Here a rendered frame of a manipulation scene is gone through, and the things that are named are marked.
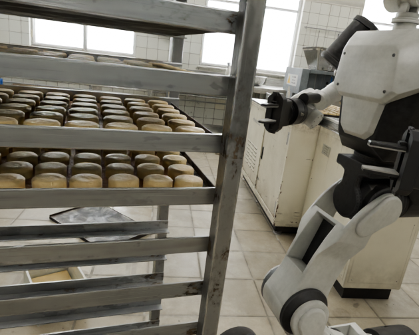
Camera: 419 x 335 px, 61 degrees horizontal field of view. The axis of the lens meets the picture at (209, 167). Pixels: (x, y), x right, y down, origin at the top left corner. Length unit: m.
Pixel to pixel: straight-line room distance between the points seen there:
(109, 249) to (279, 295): 0.58
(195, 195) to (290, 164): 1.91
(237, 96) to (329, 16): 5.31
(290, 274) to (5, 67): 0.83
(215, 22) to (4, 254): 0.45
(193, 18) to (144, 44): 4.77
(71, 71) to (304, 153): 2.09
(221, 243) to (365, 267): 1.57
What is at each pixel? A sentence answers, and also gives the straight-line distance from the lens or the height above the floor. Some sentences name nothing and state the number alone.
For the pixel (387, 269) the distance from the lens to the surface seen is 2.18.
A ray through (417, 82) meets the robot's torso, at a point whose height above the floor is 1.18.
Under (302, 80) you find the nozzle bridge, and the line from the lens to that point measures 2.36.
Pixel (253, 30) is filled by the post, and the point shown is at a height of 1.22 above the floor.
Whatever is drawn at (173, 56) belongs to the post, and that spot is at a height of 1.17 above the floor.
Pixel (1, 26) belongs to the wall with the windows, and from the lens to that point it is 5.70.
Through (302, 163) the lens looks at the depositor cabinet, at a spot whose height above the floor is 0.56.
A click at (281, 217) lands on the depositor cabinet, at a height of 0.16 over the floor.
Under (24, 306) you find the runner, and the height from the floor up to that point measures 0.78.
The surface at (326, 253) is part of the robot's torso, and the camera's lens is 0.99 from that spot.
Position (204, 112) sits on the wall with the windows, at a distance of 5.38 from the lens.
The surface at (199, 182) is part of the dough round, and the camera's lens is 0.61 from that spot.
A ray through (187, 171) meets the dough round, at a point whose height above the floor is 0.97.
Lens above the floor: 1.18
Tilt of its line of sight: 17 degrees down
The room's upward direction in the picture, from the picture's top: 7 degrees clockwise
